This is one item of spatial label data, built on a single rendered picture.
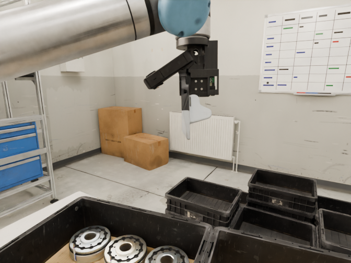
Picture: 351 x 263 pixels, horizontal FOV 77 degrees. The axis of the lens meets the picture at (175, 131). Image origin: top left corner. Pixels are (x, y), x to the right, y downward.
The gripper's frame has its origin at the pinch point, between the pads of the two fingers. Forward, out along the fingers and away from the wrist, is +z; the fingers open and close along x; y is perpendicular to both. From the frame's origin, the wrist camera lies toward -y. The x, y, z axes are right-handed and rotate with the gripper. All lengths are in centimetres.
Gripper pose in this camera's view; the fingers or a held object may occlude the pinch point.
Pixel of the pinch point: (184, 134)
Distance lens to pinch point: 50.5
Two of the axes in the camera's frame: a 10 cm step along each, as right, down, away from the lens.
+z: 0.2, 9.9, 1.6
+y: 10.0, -0.2, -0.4
